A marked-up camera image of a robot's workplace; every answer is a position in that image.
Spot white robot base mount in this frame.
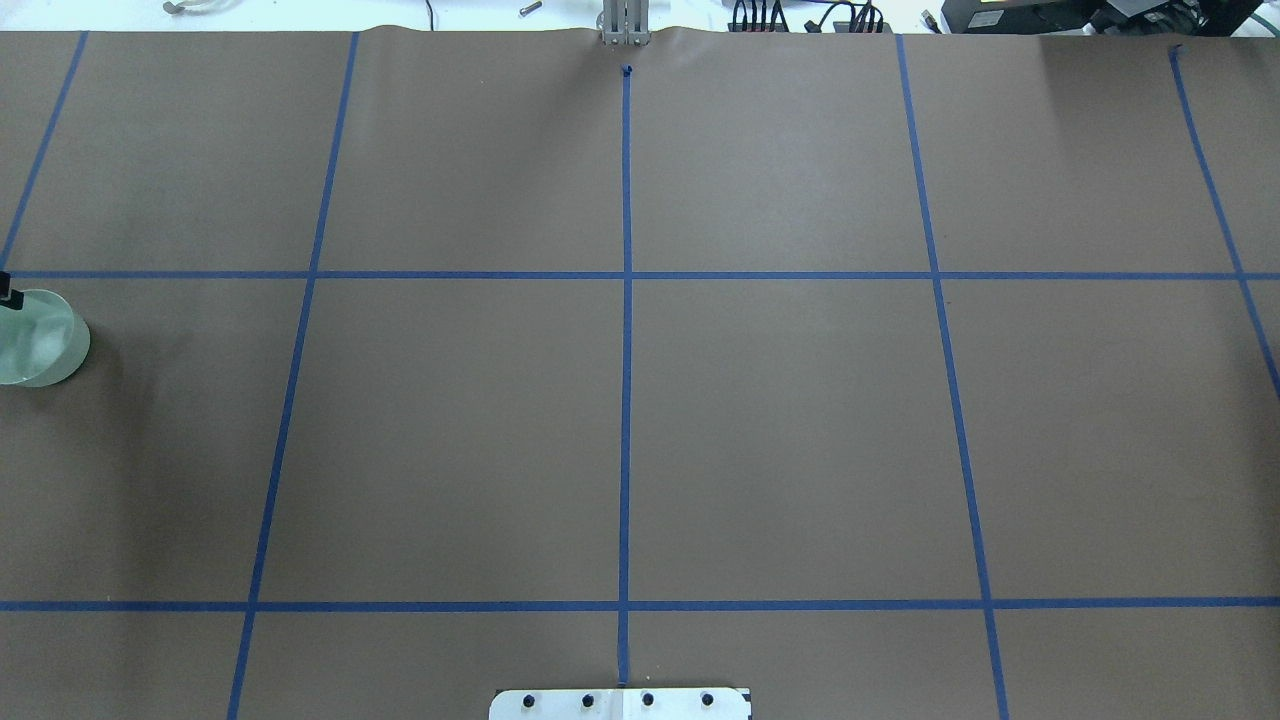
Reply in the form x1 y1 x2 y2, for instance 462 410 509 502
488 687 753 719

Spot black power strip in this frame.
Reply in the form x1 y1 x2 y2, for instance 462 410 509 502
719 1 892 35

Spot aluminium frame post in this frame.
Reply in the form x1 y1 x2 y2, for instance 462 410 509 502
596 0 652 47

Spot mint green bowl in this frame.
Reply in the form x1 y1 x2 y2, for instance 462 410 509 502
1 290 92 388

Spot black device box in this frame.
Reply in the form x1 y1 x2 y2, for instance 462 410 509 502
941 0 1105 35

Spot brown paper table cover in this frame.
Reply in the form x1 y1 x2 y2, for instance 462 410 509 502
3 27 1277 719

